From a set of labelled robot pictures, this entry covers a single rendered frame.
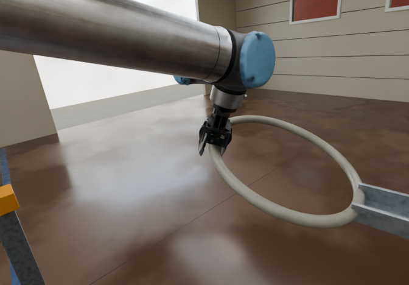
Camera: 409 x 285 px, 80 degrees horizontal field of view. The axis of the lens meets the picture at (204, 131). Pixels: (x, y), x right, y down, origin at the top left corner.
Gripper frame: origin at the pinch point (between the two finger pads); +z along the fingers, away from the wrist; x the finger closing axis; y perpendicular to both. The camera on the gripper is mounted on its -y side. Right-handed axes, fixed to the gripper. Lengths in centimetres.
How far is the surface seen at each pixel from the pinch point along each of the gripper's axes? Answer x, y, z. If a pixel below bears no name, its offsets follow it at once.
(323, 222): 29.4, 22.6, -6.4
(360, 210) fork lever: 40.0, 16.4, -7.6
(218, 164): 2.7, 12.3, -6.4
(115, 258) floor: -48, -39, 160
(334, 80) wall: 281, -594, 117
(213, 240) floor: 27, -64, 139
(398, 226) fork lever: 47, 20, -9
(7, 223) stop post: -74, 10, 57
